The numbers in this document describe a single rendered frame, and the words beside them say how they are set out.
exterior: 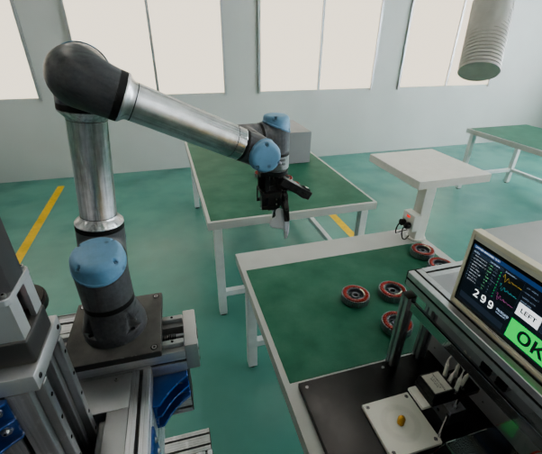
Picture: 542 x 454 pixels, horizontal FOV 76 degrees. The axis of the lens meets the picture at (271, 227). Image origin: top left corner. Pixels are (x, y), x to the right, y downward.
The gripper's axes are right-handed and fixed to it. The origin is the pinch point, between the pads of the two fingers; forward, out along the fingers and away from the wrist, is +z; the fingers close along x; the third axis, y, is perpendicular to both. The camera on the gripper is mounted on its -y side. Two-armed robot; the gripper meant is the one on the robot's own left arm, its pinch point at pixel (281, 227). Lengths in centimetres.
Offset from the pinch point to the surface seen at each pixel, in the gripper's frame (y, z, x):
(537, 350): -34, -1, 61
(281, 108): -119, 39, -403
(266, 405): 1, 115, -16
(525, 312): -34, -7, 56
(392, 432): -17, 37, 50
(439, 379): -29, 23, 48
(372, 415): -14, 37, 45
